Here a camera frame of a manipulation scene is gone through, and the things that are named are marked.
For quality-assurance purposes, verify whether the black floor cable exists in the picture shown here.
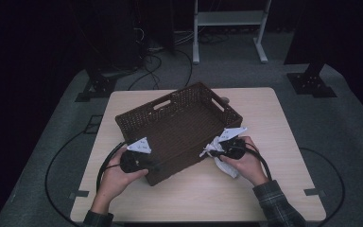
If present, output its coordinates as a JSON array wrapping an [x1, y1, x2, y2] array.
[[298, 147, 347, 227], [44, 130, 88, 227]]

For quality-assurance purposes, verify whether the brown woven basket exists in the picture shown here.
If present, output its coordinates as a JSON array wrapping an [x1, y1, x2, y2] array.
[[114, 81, 244, 187]]

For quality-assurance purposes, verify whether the tangle of black cables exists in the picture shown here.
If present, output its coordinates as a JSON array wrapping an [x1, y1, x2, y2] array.
[[127, 26, 231, 92]]

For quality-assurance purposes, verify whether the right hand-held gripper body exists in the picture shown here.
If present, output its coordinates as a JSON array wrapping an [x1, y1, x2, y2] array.
[[216, 126, 249, 160]]

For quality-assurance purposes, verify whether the white metal stand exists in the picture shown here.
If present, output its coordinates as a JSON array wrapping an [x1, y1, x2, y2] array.
[[192, 0, 272, 65]]

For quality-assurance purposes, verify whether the right hand-held gripper cable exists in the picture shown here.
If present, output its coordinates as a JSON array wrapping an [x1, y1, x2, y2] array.
[[244, 143, 273, 183]]

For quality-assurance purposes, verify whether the person's left hand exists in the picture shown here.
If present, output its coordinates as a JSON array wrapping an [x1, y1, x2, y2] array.
[[89, 150, 149, 216]]

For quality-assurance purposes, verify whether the white knitted cloth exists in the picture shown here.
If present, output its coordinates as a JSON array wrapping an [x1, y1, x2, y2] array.
[[199, 135, 240, 180]]

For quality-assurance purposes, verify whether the black stand base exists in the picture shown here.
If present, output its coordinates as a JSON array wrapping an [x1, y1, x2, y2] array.
[[75, 67, 118, 103], [285, 61, 337, 98]]

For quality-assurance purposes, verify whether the black tape strip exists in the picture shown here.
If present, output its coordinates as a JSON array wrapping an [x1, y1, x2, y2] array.
[[303, 187, 326, 197], [68, 189, 90, 201]]

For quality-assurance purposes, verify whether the person's right hand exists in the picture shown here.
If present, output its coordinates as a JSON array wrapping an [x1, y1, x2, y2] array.
[[219, 135, 270, 187]]

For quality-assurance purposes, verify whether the black tape square outline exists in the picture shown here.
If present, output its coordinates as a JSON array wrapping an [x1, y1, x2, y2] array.
[[84, 114, 104, 134]]

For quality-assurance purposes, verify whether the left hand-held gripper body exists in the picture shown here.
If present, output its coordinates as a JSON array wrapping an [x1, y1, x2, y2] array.
[[119, 136, 153, 174]]

